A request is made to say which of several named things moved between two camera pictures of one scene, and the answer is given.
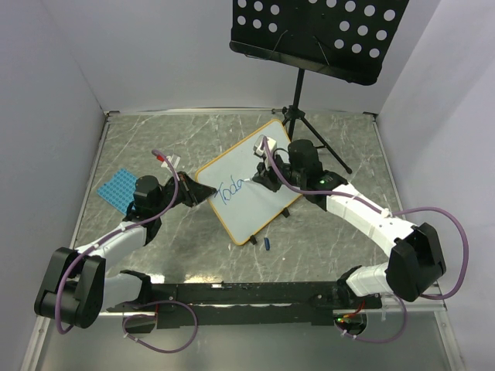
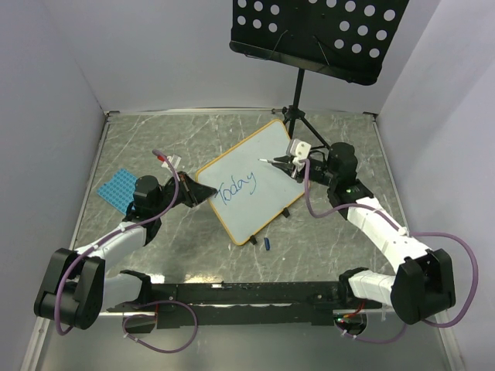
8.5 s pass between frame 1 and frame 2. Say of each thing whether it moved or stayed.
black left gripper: stayed
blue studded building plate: stayed
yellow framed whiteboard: stayed
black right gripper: moved
